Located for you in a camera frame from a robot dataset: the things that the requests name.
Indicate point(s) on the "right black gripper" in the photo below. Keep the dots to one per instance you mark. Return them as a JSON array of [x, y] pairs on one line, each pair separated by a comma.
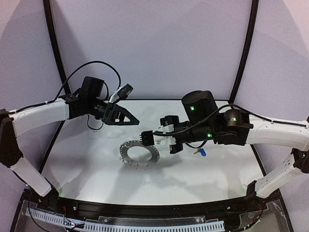
[[174, 134]]

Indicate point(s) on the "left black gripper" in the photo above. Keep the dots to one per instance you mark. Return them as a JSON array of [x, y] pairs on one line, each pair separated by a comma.
[[110, 114]]

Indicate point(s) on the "key with black tag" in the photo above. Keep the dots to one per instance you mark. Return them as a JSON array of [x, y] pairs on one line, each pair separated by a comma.
[[127, 143]]

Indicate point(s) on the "metal keyring disc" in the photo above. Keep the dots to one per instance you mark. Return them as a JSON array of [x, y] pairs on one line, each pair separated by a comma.
[[139, 156]]

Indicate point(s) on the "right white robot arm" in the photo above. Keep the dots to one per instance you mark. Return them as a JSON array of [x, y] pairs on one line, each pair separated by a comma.
[[237, 126]]

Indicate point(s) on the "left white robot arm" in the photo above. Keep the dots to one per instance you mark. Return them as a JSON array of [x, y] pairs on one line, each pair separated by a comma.
[[87, 102]]

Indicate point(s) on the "key with blue tag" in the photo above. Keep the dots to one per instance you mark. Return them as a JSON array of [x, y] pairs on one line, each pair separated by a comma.
[[200, 151]]

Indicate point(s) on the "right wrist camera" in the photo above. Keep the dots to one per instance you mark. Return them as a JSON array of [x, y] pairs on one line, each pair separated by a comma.
[[152, 137]]

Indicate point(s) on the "black front aluminium rail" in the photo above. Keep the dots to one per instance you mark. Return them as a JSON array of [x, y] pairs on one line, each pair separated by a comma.
[[92, 210]]

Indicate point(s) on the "white slotted cable duct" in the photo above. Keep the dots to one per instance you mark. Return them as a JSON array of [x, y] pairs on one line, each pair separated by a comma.
[[111, 224]]

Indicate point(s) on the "right black frame post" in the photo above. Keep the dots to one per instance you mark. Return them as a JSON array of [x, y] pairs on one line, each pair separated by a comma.
[[245, 50]]

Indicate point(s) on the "black frame post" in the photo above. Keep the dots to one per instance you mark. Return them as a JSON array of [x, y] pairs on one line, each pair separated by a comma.
[[245, 50], [47, 6]]

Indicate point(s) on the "left black frame post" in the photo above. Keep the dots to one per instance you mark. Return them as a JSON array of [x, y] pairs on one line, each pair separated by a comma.
[[47, 6]]

